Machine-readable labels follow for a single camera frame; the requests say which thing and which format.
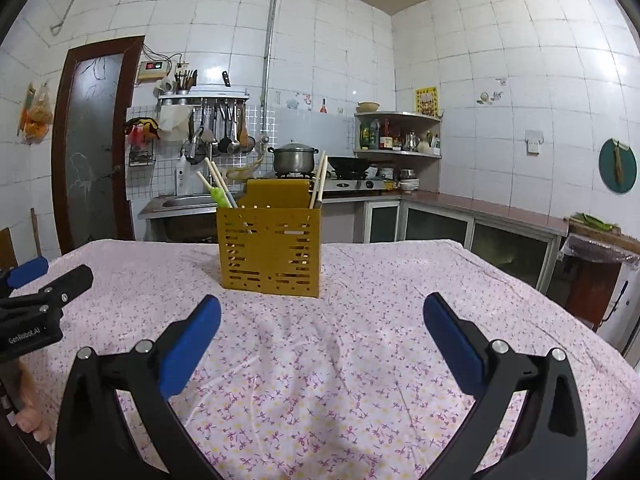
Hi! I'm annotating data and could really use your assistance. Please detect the green handled fork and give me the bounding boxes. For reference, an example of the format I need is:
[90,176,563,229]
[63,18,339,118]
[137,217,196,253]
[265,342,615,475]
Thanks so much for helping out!
[209,186,232,208]

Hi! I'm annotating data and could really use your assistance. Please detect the steel kitchen sink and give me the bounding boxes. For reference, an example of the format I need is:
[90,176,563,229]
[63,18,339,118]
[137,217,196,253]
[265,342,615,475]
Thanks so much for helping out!
[162,194,217,209]

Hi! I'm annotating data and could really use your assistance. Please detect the kitchen counter cabinets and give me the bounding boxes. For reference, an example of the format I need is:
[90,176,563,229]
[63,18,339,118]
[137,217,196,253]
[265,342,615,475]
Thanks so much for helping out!
[132,192,568,292]

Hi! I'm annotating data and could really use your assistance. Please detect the person's left hand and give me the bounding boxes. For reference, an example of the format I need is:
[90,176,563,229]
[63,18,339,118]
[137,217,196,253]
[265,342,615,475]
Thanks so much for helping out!
[1,360,51,443]

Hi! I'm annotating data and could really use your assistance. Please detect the dark wooden door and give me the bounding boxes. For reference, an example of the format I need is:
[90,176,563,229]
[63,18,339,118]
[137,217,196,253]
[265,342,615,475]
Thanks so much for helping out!
[51,36,143,254]

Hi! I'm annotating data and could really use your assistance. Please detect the yellow slotted utensil holder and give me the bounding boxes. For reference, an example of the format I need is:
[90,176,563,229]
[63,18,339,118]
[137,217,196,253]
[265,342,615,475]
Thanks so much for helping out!
[217,178,321,298]

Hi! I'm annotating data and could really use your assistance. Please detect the pink floral tablecloth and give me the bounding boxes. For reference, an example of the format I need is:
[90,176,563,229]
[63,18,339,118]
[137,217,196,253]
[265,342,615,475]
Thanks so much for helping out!
[24,240,639,479]

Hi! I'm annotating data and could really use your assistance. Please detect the steel cooking pot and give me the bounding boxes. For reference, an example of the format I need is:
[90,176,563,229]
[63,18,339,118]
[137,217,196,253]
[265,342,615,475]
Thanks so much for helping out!
[267,142,319,177]

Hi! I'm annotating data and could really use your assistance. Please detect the gas stove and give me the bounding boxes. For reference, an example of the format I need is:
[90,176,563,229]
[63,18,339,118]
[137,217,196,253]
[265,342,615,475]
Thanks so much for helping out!
[274,172,395,193]

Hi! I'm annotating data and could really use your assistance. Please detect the green round cutting board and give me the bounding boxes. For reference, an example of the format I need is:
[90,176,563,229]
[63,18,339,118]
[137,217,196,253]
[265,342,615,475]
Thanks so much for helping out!
[598,139,638,194]

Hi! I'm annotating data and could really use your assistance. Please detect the black wok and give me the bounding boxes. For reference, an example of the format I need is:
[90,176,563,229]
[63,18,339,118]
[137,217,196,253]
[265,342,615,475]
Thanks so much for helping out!
[328,156,371,180]

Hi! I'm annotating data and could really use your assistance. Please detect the wall utensil rack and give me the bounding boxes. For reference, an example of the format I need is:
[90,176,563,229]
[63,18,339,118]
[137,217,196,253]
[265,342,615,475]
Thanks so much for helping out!
[155,70,256,164]

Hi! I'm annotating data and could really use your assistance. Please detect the white wall socket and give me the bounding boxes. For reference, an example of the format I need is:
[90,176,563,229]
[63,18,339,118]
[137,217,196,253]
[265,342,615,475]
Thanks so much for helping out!
[525,129,544,156]

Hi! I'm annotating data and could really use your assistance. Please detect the corner wall shelf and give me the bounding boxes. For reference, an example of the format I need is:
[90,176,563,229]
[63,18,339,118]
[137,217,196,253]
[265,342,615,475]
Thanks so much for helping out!
[354,102,444,158]

